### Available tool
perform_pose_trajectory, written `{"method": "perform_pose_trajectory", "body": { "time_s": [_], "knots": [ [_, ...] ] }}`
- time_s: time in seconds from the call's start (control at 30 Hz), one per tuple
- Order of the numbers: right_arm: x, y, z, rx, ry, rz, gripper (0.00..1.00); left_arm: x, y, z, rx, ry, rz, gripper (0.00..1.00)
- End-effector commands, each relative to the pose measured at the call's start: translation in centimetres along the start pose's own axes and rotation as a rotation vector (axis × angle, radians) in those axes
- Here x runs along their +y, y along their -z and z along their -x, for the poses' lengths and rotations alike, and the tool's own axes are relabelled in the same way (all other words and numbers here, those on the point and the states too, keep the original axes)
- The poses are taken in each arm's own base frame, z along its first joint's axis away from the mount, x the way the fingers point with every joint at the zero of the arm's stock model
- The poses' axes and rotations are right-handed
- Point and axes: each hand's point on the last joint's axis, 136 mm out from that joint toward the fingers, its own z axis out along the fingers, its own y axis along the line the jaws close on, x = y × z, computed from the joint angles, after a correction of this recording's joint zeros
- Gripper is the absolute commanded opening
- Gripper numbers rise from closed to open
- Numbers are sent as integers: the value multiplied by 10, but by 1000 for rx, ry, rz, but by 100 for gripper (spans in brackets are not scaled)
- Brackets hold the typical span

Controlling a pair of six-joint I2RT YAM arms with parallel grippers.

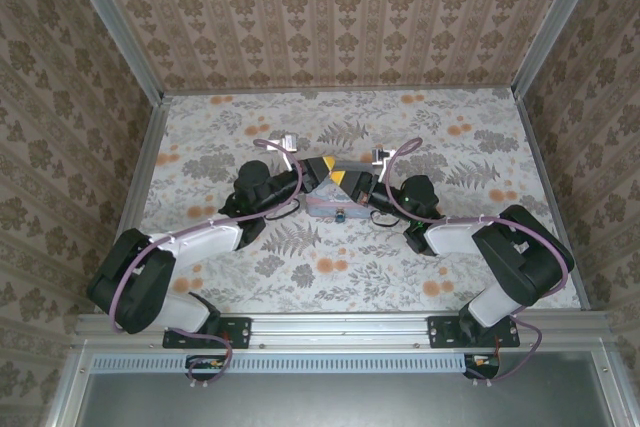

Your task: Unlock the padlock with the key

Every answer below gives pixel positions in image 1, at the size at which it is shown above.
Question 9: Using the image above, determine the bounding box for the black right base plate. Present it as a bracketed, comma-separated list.
[427, 315, 521, 350]

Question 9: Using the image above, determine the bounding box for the white slotted cable duct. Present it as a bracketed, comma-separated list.
[92, 352, 469, 374]

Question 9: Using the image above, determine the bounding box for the aluminium lower frame bar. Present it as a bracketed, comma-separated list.
[44, 341, 89, 427]
[592, 346, 634, 427]

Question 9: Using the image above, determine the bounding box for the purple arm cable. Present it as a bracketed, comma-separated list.
[384, 136, 576, 388]
[110, 138, 304, 391]

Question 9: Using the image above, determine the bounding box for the aluminium corner post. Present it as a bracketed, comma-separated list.
[512, 0, 611, 101]
[59, 0, 167, 103]

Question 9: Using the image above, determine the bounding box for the black connector board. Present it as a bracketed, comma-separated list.
[185, 354, 226, 381]
[463, 352, 501, 379]

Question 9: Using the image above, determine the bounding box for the black left connector board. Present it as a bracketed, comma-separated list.
[185, 354, 226, 381]

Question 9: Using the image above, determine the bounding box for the blue cartoon tin box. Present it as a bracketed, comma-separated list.
[305, 155, 377, 222]

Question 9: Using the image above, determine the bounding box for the black right connector board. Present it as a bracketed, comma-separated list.
[463, 352, 501, 379]

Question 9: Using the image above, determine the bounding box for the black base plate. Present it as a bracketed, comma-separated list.
[162, 315, 251, 350]
[427, 315, 521, 350]

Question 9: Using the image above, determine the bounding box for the aluminium side rail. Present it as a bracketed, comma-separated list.
[117, 96, 174, 236]
[514, 89, 596, 313]

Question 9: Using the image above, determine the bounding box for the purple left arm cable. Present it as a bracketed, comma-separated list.
[110, 138, 304, 391]

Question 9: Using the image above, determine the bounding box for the thin black right gripper cable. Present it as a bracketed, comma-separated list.
[369, 209, 406, 232]

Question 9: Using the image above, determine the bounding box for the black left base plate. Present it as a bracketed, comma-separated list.
[162, 315, 251, 350]

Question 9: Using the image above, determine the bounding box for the grey metal sheet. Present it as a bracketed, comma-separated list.
[74, 350, 624, 427]

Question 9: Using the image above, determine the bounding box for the thin aluminium rear rail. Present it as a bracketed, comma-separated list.
[162, 86, 519, 98]

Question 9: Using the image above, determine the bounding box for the long aluminium base rail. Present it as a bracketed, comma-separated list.
[74, 311, 614, 351]

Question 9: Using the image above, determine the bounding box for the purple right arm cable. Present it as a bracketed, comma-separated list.
[384, 136, 576, 388]

